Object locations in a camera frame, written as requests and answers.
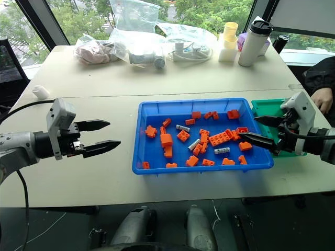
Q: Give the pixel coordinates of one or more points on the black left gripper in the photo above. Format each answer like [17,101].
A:
[68,136]

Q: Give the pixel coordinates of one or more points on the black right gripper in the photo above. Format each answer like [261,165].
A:
[286,142]

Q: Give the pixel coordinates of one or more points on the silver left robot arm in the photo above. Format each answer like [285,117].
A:
[18,146]

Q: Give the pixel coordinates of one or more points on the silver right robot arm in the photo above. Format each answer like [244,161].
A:
[325,146]

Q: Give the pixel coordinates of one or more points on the green plastic tray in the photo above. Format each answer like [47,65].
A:
[264,109]

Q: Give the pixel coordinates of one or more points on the purple box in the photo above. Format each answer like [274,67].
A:
[242,39]

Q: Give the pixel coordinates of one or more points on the person's bare hand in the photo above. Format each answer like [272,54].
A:
[323,98]

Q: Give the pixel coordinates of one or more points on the small orange building block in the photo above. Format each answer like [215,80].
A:
[145,165]
[192,161]
[228,161]
[204,138]
[166,122]
[215,115]
[190,121]
[171,165]
[204,148]
[150,131]
[242,160]
[197,149]
[236,136]
[233,114]
[208,115]
[229,132]
[204,131]
[245,146]
[208,162]
[167,151]
[196,115]
[162,130]

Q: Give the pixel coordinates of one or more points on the orange 2x4 toy brick plate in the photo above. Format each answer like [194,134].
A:
[219,139]

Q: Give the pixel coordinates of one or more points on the blue plastic tray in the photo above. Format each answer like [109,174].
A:
[154,154]

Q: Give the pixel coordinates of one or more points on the smooth sloped orange block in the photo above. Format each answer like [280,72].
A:
[166,140]

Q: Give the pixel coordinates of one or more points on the black table foot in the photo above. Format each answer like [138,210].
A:
[272,201]

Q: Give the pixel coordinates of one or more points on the small white cylinder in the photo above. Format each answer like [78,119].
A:
[40,91]

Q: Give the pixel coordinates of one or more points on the person's black sleeve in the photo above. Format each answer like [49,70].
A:
[320,75]

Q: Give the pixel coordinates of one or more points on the orange 2x2 toy brick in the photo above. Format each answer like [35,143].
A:
[183,136]

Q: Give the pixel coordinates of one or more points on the plastic bag with pink items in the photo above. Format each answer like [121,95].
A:
[91,52]

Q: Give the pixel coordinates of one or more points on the white tumbler with black lid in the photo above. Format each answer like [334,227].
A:
[251,47]

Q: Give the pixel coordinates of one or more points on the black bottle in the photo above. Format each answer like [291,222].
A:
[280,43]

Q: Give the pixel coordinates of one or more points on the pale yellow plastic cup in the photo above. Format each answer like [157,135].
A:
[230,30]
[229,43]

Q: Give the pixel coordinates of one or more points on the silver rounded robot leg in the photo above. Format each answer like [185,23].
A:
[133,225]
[200,227]

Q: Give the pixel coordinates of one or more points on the plastic bag with grey items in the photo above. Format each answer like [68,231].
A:
[141,49]

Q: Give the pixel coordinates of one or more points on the black mesh chair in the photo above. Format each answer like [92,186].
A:
[10,70]

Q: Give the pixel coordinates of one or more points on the plastic bag with power strip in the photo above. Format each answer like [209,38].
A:
[188,31]

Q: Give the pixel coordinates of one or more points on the empty clear plastic bag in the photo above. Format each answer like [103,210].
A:
[133,13]

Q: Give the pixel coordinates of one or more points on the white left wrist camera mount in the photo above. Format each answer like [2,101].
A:
[58,115]

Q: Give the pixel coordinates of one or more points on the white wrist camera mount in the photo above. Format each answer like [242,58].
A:
[58,115]
[303,109]

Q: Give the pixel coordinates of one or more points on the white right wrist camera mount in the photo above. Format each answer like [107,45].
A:
[303,109]

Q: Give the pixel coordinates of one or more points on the black floor bracket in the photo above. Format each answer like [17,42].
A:
[243,232]

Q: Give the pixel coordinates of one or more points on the black window frame beam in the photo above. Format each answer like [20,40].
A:
[261,13]
[42,21]

